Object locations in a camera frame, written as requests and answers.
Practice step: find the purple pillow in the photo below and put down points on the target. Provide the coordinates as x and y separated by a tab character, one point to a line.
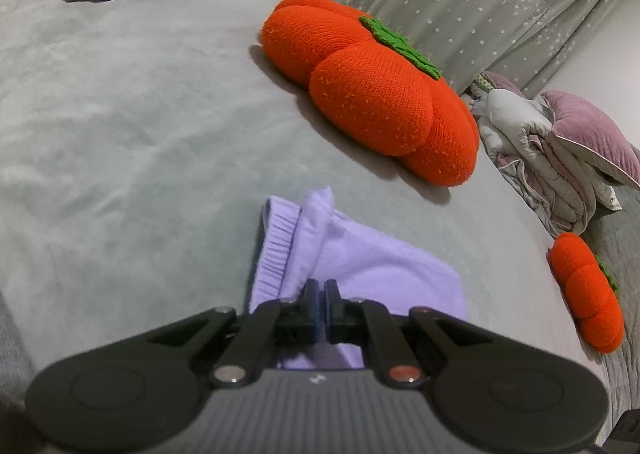
585	129

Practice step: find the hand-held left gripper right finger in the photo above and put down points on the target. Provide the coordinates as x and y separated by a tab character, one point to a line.
331	309

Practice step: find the purple pants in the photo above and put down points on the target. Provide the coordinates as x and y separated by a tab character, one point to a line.
375	274

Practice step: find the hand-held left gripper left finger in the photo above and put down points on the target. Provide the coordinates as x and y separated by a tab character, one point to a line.
312	309

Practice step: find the grey quilted cover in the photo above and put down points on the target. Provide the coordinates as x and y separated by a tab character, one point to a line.
625	244

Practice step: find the orange pumpkin cushion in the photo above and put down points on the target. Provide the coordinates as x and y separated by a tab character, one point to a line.
585	289
380	99

